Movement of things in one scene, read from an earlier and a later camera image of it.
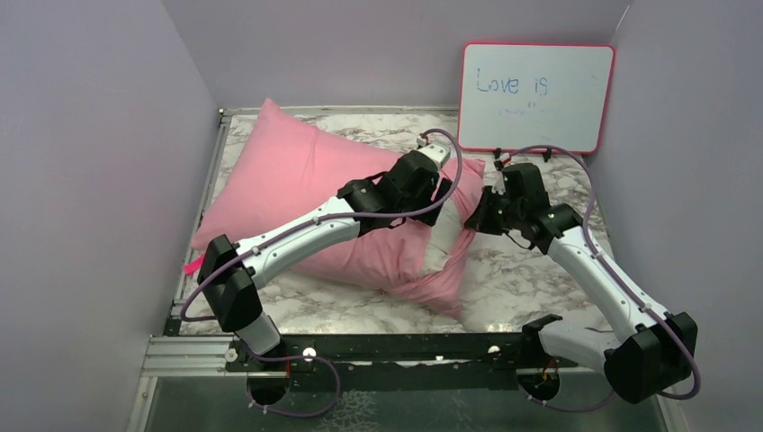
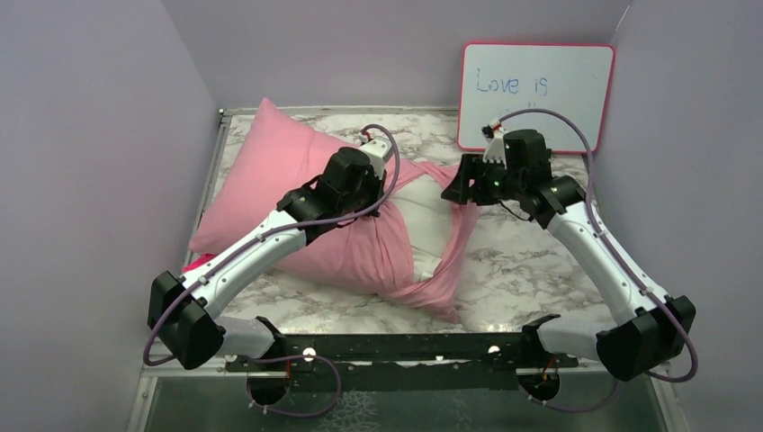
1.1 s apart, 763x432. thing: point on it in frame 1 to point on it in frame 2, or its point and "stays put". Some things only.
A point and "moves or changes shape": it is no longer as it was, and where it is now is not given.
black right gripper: x=480 y=220 to x=471 y=166
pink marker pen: x=194 y=265 stays put
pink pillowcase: x=282 y=169 moves or changes shape
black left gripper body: x=422 y=199 to x=372 y=189
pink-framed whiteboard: x=525 y=94 stays put
